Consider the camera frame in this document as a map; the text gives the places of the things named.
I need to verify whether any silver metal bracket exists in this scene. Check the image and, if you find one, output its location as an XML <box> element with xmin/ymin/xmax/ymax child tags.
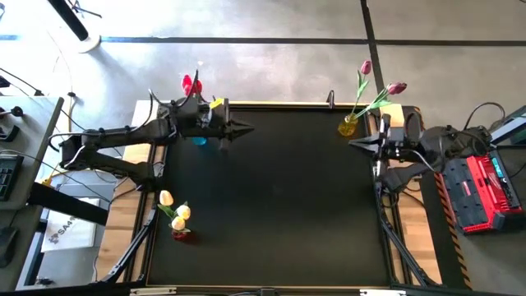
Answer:
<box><xmin>130</xmin><ymin>286</ymin><xmax>178</xmax><ymax>296</ymax></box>
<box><xmin>359</xmin><ymin>289</ymin><xmax>407</xmax><ymax>296</ymax></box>

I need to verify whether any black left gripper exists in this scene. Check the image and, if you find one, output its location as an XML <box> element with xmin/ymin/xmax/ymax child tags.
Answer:
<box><xmin>166</xmin><ymin>96</ymin><xmax>256</xmax><ymax>151</ymax></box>

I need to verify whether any yellow glass bottle vase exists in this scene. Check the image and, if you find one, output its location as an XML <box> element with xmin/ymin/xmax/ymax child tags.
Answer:
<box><xmin>337</xmin><ymin>113</ymin><xmax>359</xmax><ymax>137</ymax></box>

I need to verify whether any purple artificial tulip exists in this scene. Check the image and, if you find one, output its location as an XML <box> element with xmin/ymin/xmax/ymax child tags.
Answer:
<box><xmin>351</xmin><ymin>81</ymin><xmax>408</xmax><ymax>122</ymax></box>
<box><xmin>349</xmin><ymin>60</ymin><xmax>373</xmax><ymax>121</ymax></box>

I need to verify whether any white printed bag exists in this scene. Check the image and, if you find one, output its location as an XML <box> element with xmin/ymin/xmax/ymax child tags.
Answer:
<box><xmin>40</xmin><ymin>198</ymin><xmax>101</xmax><ymax>252</ymax></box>

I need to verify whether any grey equipment case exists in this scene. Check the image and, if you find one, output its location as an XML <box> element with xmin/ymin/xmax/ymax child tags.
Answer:
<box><xmin>478</xmin><ymin>105</ymin><xmax>526</xmax><ymax>145</ymax></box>

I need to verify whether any black desk support beam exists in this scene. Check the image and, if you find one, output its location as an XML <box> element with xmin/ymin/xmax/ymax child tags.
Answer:
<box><xmin>27</xmin><ymin>182</ymin><xmax>110</xmax><ymax>226</ymax></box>

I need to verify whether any black computer mouse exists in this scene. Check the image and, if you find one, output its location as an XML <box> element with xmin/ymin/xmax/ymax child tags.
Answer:
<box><xmin>0</xmin><ymin>228</ymin><xmax>18</xmax><ymax>268</ymax></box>

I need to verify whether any yellow floor cable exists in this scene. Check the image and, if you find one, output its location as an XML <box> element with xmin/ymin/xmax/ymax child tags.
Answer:
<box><xmin>40</xmin><ymin>96</ymin><xmax>79</xmax><ymax>186</ymax></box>

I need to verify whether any black desk knob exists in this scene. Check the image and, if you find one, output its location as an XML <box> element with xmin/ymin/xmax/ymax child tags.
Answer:
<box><xmin>0</xmin><ymin>105</ymin><xmax>25</xmax><ymax>118</ymax></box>

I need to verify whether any black keyboard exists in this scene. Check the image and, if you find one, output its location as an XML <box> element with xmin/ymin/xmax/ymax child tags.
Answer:
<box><xmin>0</xmin><ymin>155</ymin><xmax>25</xmax><ymax>202</ymax></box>

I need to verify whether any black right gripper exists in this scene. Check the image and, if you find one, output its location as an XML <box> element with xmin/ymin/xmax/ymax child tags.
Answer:
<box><xmin>348</xmin><ymin>113</ymin><xmax>429</xmax><ymax>166</ymax></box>

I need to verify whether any red black tool case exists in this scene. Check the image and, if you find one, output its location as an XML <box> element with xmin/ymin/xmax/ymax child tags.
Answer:
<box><xmin>439</xmin><ymin>143</ymin><xmax>526</xmax><ymax>236</ymax></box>

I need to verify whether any grey desk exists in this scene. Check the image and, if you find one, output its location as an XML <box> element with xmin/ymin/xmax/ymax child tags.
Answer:
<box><xmin>0</xmin><ymin>96</ymin><xmax>65</xmax><ymax>291</ymax></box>

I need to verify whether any black pole white base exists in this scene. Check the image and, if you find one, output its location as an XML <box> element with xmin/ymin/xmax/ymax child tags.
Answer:
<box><xmin>45</xmin><ymin>0</ymin><xmax>102</xmax><ymax>54</ymax></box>

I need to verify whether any black hazard striped ramp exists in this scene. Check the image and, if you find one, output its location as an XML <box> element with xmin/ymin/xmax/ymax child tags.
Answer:
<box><xmin>402</xmin><ymin>105</ymin><xmax>473</xmax><ymax>291</ymax></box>

